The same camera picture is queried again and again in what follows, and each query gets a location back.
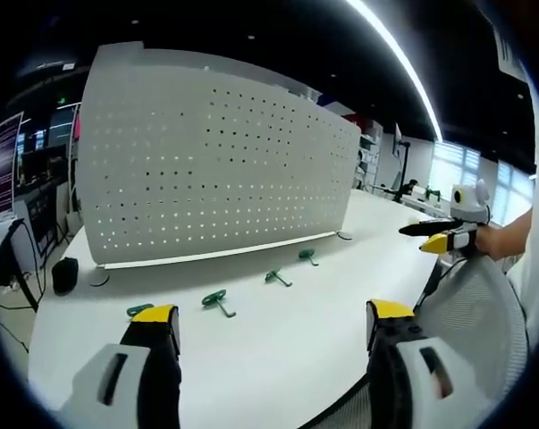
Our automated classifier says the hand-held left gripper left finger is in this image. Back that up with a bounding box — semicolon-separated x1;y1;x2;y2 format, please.
58;303;183;429

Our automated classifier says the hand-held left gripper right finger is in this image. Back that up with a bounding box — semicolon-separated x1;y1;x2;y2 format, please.
365;299;505;429

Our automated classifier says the white perforated mounting plate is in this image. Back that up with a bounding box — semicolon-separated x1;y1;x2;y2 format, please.
78;40;362;287

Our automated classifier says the person's right hand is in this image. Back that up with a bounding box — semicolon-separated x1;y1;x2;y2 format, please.
473;223;508;259

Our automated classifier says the white mesh office chair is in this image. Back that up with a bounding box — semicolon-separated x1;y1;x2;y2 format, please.
313;253;532;429

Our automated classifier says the white storage shelf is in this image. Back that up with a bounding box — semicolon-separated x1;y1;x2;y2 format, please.
357;119;384;191

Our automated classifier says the black pouch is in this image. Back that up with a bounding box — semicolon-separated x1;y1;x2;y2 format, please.
51;257;80;297

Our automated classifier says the ceiling light strip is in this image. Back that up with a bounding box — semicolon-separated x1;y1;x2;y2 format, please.
343;0;445;143

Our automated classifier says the black cable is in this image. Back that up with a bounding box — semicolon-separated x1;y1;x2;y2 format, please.
0;217;46;314

